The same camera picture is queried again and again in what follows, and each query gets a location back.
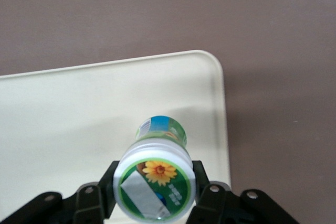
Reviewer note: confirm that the green-lidded yogurt cup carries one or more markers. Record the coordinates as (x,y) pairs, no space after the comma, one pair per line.
(155,182)

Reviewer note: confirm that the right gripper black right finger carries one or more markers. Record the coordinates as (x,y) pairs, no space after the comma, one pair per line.
(223,205)

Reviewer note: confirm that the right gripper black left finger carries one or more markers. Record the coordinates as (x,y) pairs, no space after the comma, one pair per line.
(89,203)

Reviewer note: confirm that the cream plastic tray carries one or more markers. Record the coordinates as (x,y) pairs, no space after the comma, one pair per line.
(78,108)

